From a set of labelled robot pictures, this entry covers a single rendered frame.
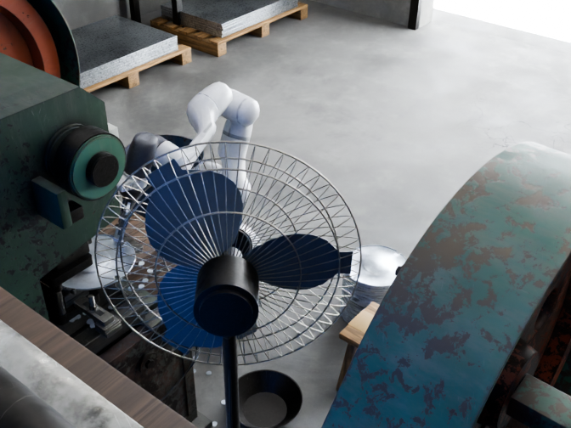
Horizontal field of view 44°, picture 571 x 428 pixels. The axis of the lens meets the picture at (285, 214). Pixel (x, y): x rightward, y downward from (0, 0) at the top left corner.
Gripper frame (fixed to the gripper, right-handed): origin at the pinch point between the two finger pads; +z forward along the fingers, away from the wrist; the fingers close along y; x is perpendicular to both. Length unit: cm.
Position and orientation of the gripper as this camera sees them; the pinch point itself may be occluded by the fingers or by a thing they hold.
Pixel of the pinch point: (119, 232)
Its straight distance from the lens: 251.7
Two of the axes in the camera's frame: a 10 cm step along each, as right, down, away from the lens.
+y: -1.5, -5.7, 8.1
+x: -9.3, -1.9, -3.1
